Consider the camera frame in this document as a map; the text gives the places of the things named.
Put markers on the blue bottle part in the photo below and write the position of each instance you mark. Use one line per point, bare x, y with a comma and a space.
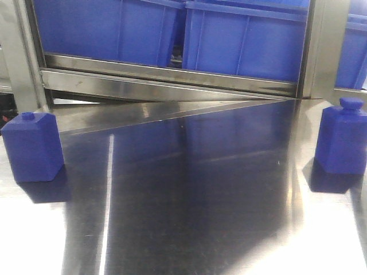
33, 146
341, 144

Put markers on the blue bin left on shelf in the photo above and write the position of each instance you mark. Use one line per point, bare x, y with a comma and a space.
141, 32

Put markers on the blue bin right on shelf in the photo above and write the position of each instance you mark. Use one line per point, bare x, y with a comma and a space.
248, 40

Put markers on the steel shelf rack by table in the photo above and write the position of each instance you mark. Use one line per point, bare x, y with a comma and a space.
31, 75

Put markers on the blue bin on shelf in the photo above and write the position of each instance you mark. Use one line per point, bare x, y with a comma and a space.
141, 32
248, 40

